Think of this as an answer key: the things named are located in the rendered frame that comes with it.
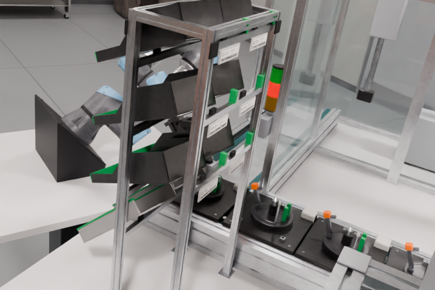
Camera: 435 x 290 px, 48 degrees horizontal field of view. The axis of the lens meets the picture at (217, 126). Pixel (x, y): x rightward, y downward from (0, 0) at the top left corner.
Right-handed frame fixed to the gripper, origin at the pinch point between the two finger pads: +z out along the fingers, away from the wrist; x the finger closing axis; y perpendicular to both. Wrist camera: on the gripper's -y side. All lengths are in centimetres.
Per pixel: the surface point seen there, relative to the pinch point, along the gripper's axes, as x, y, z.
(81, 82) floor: -243, 273, -103
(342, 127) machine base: -125, 0, 28
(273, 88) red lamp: -16.3, -26.5, -12.4
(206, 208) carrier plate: 8.6, 3.0, 11.4
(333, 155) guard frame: -82, -6, 31
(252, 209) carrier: 2.4, -8.2, 18.7
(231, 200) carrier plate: -1.0, -0.2, 14.2
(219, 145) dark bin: 30.4, -28.1, -7.4
